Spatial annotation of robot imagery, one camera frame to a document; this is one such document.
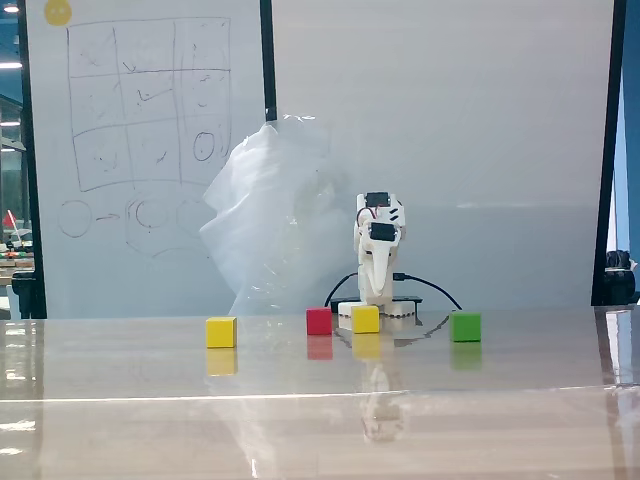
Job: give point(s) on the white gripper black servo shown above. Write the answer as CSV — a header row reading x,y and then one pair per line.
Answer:
x,y
378,248

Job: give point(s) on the yellow cube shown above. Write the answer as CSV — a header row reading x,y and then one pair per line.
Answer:
x,y
365,320
220,332

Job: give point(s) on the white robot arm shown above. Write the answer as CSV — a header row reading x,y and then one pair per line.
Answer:
x,y
361,235

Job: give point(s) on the red cube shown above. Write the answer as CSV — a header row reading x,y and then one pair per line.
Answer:
x,y
319,321

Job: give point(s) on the green cube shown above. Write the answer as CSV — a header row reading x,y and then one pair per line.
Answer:
x,y
466,327

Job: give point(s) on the black flat board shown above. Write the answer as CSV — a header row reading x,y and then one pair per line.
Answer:
x,y
407,299

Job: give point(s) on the translucent plastic bag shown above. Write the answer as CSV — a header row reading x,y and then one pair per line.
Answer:
x,y
270,225

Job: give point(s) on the blank whiteboard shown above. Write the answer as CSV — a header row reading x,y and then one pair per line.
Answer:
x,y
450,125

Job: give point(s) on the black round object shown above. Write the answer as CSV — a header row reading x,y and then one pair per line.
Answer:
x,y
620,280

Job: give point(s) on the whiteboard with marker grid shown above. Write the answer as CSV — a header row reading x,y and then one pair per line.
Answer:
x,y
150,100

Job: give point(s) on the black chair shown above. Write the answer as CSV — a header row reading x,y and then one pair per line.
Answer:
x,y
22,295

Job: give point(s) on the small red flag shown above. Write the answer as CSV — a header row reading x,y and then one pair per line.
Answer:
x,y
10,219

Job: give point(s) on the yellow round magnet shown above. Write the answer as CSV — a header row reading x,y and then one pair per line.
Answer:
x,y
56,12

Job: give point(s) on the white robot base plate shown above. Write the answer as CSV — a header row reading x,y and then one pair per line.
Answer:
x,y
397,312

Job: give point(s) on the black whiteboard frame post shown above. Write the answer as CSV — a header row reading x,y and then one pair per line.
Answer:
x,y
268,60
609,150
30,175

